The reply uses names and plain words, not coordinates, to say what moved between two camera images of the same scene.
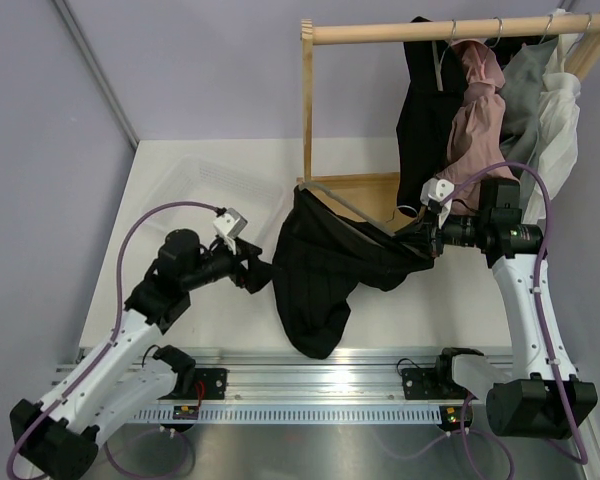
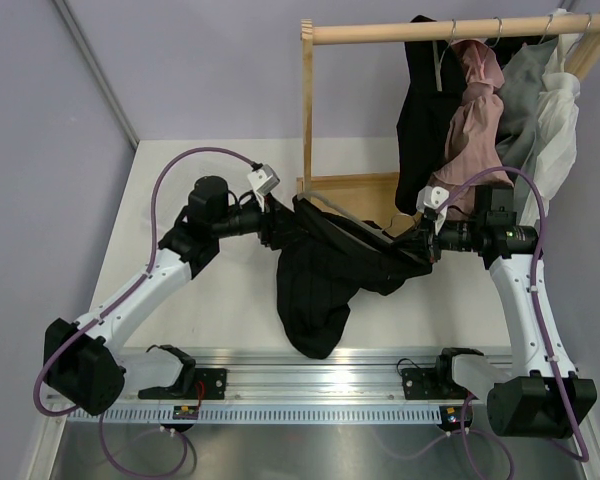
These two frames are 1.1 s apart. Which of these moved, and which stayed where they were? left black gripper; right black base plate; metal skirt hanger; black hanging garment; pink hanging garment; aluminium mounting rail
Moved: left black gripper; metal skirt hanger
Stayed: pink hanging garment; aluminium mounting rail; right black base plate; black hanging garment
